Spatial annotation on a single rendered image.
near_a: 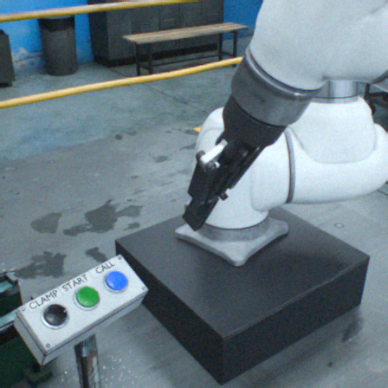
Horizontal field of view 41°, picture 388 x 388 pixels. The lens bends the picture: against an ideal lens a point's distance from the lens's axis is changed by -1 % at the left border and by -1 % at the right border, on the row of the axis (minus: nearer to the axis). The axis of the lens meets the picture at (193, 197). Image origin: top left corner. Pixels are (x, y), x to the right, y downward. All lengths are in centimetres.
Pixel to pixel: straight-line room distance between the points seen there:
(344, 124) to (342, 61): 49
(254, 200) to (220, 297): 20
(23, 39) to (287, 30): 569
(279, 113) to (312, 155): 45
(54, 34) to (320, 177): 498
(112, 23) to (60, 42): 61
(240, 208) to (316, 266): 19
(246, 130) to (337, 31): 15
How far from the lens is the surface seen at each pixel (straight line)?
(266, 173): 99
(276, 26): 52
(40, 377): 99
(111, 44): 603
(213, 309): 94
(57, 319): 70
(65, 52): 587
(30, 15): 322
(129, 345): 104
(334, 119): 100
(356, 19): 51
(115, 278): 75
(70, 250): 132
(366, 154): 104
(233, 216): 103
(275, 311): 95
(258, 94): 56
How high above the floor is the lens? 152
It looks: 28 degrees down
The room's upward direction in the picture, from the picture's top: straight up
